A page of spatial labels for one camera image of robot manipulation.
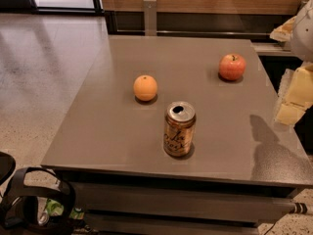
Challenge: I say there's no black curved robot base part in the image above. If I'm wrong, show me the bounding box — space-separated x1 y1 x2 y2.
0 152 75 235

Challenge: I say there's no red apple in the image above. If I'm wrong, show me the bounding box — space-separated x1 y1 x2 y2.
218 54 246 81

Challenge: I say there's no green packet under table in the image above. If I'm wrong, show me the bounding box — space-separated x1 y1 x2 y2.
45 199 84 220

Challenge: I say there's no orange soda can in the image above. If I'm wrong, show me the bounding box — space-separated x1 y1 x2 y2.
163 101 197 158

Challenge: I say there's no grey metal bracket left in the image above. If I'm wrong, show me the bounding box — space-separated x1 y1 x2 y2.
143 0 157 36

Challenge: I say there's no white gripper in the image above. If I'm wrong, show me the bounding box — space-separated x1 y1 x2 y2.
270 0 313 125

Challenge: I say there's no orange fruit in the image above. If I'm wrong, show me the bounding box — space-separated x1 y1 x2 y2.
133 75 157 101

